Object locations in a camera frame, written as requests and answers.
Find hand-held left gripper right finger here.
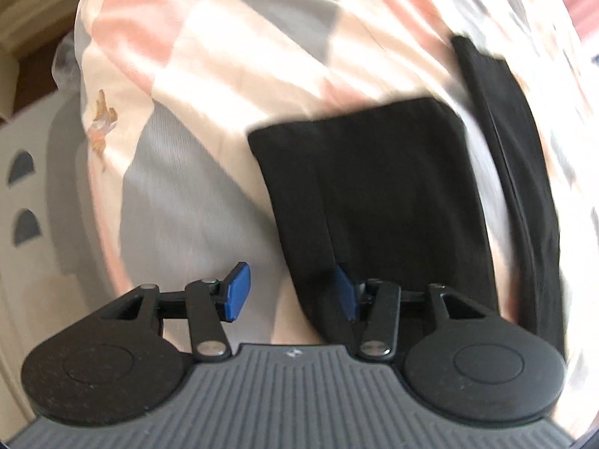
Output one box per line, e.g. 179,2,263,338
334,265,487,362

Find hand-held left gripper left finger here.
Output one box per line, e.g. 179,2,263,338
96,262,252,364

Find black pants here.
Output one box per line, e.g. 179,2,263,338
247,35,563,358

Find pink grey checkered quilt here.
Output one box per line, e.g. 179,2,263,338
74,0,599,436

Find white plastic basket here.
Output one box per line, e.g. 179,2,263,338
0,89,125,433

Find clear plastic bag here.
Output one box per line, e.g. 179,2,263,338
52,37,84,91

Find light wooden furniture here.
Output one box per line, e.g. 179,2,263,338
0,0,87,125

